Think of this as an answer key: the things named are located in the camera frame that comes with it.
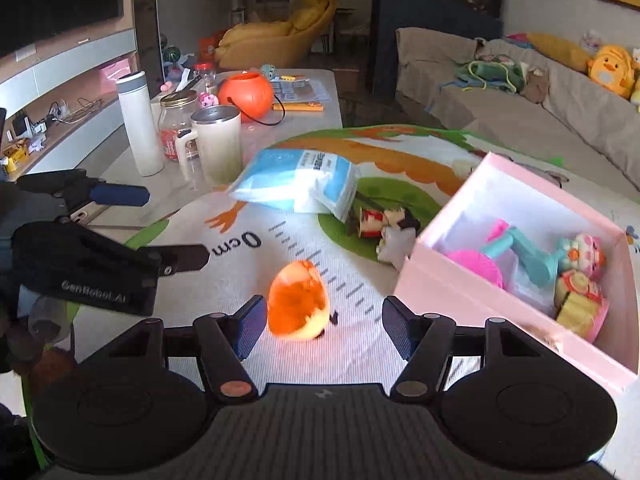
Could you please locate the blue wipes package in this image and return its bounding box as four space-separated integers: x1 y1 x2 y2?
229 148 359 222

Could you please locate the pink round toy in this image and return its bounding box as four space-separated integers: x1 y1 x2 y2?
445 219 509 289

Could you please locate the beige sofa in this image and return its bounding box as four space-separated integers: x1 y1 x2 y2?
396 27 639 200

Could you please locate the pink flower face toy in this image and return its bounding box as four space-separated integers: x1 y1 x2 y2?
558 233 606 281

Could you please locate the colourful cartoon play mat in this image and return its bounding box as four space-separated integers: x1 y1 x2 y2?
19 123 640 461

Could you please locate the white thermos bottle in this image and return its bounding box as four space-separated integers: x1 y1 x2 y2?
116 70 164 177

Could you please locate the yellow cake toy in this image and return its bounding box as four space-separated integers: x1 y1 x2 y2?
554 270 608 344

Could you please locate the dark fish tank cabinet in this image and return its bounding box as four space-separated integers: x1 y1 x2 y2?
366 0 503 98

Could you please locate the yellow long pillow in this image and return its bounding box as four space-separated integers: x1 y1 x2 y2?
527 32 591 74

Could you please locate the pink doll figurine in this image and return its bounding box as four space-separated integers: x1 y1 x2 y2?
198 91 219 108

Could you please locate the orange pumpkin bucket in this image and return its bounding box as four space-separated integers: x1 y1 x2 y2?
218 72 285 127

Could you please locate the cream steel mug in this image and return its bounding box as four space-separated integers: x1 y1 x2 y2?
175 105 243 185

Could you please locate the red dress doll figurine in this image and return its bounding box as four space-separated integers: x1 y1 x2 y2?
348 207 421 238

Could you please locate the brown plush toy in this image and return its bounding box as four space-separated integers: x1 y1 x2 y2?
520 67 550 104

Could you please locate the yellow duck plush backpack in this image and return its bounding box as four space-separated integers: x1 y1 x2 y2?
588 44 639 100

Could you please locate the teal toy handle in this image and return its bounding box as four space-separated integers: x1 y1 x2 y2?
480 226 563 287

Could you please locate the white star toy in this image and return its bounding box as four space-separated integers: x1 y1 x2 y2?
376 226 416 272

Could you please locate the glass jar red label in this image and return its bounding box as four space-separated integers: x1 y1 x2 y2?
157 90 200 162

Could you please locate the pink cardboard box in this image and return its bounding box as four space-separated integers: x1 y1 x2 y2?
395 154 639 396

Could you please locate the paper card sheet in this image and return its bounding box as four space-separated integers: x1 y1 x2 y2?
270 76 332 104

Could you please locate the green knitted cloth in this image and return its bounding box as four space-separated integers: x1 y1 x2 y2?
442 55 526 94

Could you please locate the orange pencil box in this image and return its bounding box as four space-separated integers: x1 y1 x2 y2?
272 102 324 113

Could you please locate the orange egg capsule toy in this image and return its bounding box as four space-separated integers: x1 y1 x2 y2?
267 260 331 340

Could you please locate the yellow lounge chair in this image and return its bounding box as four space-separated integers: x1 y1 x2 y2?
215 0 338 70

